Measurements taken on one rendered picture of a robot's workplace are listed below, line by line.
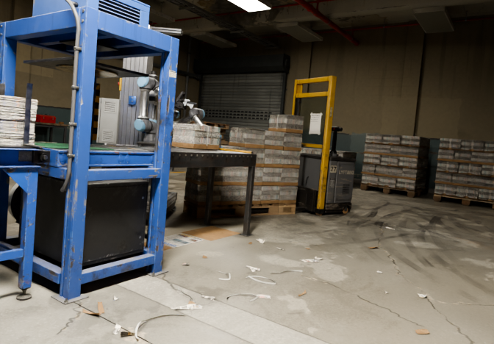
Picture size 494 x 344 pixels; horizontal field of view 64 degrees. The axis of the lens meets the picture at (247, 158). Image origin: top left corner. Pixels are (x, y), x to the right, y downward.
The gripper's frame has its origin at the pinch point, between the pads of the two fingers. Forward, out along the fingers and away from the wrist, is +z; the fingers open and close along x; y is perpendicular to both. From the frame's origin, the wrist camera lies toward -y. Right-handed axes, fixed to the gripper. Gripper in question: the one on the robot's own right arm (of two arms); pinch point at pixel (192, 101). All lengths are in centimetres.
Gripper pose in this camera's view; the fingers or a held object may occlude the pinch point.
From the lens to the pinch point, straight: 368.3
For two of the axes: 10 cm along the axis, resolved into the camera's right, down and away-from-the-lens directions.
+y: -1.5, 9.9, -0.7
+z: 8.9, 1.0, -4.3
